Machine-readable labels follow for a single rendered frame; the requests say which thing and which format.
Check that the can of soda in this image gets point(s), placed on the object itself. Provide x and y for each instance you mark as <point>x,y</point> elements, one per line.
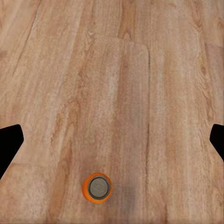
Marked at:
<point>97,188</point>

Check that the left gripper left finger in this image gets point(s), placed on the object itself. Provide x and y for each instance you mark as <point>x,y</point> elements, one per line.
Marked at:
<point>11,139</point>

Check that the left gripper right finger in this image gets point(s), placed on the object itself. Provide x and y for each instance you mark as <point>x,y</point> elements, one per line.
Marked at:
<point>217,139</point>

